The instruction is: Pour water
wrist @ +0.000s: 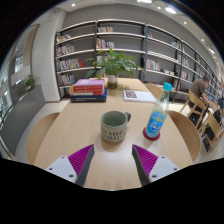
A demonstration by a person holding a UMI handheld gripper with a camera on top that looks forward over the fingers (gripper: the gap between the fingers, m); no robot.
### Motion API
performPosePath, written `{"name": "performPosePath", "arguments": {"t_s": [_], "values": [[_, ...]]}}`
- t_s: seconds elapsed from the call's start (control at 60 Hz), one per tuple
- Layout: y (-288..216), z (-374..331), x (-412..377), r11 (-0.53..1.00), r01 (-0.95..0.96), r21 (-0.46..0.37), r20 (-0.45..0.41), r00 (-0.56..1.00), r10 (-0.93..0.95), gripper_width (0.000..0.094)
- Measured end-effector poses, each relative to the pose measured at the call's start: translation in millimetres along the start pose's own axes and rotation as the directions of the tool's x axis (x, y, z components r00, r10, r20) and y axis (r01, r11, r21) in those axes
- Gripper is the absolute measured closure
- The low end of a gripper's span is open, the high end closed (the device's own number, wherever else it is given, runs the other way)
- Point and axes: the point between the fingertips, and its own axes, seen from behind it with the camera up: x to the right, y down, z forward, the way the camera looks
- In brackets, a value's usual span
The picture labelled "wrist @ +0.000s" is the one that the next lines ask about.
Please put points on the person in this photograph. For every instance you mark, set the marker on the person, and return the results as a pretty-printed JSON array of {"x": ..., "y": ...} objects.
[{"x": 198, "y": 88}]

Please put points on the clear blue-capped water bottle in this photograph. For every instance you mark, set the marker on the clear blue-capped water bottle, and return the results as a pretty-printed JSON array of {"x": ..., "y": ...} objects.
[{"x": 156, "y": 120}]

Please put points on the group of ceiling lights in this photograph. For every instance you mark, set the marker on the group of ceiling lights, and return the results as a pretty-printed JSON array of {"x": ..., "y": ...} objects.
[{"x": 170, "y": 10}]

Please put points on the pink book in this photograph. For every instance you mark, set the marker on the pink book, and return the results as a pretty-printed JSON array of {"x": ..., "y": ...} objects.
[{"x": 88, "y": 82}]

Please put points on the red book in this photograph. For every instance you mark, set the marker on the red book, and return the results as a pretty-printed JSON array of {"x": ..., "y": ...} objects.
[{"x": 87, "y": 90}]

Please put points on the wooden slatted chair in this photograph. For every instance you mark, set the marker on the wooden slatted chair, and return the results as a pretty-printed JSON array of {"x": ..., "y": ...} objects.
[
  {"x": 213, "y": 125},
  {"x": 192, "y": 98}
]

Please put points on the green patterned ceramic mug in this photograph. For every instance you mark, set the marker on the green patterned ceramic mug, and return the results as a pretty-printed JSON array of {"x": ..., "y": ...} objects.
[{"x": 113, "y": 131}]

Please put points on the small window potted plant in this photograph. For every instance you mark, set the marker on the small window potted plant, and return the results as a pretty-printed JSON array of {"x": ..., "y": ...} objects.
[{"x": 30, "y": 82}]

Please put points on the grey bookshelf unit with books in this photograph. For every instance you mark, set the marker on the grey bookshelf unit with books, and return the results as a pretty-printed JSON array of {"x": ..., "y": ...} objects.
[{"x": 126, "y": 41}]

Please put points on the dark blue book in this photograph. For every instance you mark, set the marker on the dark blue book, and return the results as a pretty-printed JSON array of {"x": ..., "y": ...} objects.
[{"x": 87, "y": 99}]

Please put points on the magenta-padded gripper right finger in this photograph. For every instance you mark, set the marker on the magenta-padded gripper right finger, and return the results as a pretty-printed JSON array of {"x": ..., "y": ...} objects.
[{"x": 155, "y": 165}]

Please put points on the wooden curved-back chair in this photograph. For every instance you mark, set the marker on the wooden curved-back chair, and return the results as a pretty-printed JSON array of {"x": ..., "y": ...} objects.
[
  {"x": 40, "y": 136},
  {"x": 151, "y": 90},
  {"x": 188, "y": 133}
]

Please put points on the potted green leafy plant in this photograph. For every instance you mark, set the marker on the potted green leafy plant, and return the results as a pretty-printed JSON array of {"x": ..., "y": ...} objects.
[{"x": 113, "y": 65}]

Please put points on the white magazine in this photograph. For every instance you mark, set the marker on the white magazine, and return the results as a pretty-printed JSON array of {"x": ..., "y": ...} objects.
[{"x": 141, "y": 96}]

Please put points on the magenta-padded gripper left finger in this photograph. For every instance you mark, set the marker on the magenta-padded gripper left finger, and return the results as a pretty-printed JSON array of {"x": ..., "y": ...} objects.
[{"x": 71, "y": 165}]

